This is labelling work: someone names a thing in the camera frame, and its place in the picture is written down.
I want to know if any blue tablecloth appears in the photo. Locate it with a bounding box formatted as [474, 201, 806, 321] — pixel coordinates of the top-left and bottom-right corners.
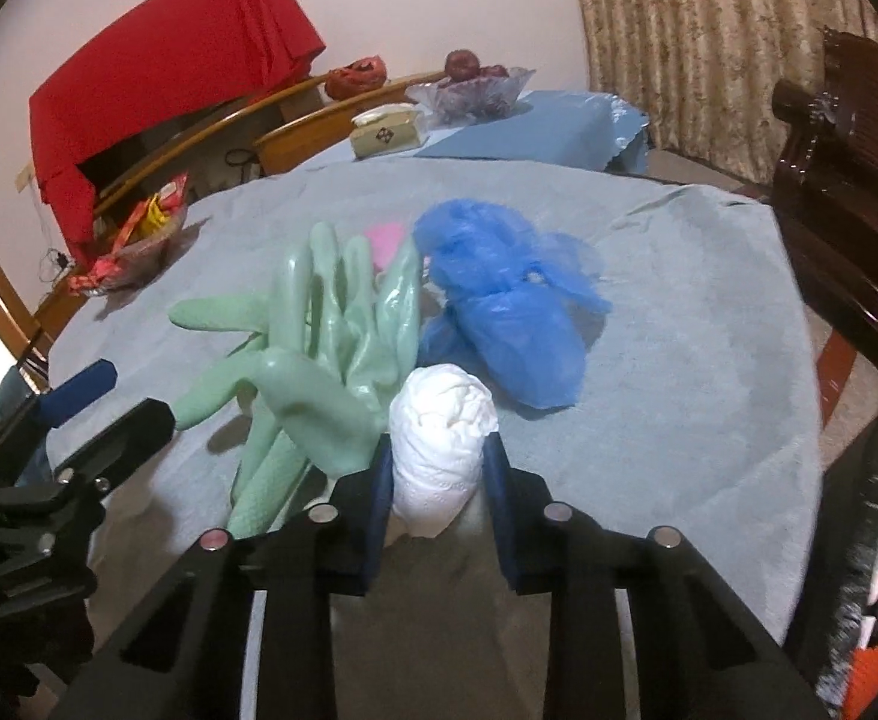
[307, 90, 650, 177]

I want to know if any dark wooden armchair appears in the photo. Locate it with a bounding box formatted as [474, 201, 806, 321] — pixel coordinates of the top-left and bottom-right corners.
[772, 26, 878, 391]

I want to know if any glass fruit bowl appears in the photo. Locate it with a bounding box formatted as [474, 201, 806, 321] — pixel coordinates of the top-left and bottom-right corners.
[406, 66, 537, 125]

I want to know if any white tissue paper wad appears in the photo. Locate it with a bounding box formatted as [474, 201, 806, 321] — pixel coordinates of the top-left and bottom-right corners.
[388, 362, 500, 539]

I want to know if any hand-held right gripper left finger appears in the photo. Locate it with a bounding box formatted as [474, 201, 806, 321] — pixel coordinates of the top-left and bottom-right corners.
[71, 431, 396, 720]

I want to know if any glass snack bowl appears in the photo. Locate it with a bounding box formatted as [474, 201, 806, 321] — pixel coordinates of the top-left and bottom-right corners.
[67, 214, 192, 297]

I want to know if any light blue cloth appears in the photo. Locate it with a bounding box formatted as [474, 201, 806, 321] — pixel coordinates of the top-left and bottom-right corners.
[0, 367, 44, 481]

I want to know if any floral beige curtain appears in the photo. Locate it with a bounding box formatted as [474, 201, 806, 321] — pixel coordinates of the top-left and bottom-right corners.
[566, 0, 878, 196]

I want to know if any red cloth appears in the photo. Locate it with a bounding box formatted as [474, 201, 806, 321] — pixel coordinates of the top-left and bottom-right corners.
[28, 0, 327, 260]

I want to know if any pink cloth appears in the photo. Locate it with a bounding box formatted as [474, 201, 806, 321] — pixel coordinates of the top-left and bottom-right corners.
[364, 221, 411, 271]

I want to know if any beige tissue box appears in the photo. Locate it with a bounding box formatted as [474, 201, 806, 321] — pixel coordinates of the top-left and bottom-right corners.
[350, 103, 428, 160]

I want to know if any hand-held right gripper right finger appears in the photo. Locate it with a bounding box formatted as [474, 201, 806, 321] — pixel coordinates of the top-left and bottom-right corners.
[480, 433, 822, 720]

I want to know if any wooden cabinet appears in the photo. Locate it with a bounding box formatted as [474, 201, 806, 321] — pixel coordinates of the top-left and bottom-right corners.
[0, 67, 447, 361]

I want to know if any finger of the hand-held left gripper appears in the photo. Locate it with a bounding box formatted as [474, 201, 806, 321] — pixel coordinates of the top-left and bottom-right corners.
[55, 399, 177, 494]
[4, 358, 119, 447]

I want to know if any television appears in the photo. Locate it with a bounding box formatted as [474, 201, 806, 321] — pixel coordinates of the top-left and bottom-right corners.
[79, 75, 312, 200]

